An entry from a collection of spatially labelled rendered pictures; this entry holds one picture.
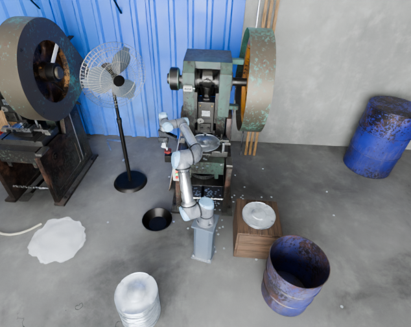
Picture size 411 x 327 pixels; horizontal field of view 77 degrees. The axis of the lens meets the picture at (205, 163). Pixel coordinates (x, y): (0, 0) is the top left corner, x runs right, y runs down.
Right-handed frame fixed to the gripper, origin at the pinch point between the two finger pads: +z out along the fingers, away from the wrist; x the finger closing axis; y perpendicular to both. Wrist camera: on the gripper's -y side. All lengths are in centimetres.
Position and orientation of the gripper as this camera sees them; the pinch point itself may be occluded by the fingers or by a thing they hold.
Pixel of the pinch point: (167, 148)
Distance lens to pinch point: 239.0
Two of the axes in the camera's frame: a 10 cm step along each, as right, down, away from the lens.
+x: -0.3, 6.1, -7.9
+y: -10.0, -0.5, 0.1
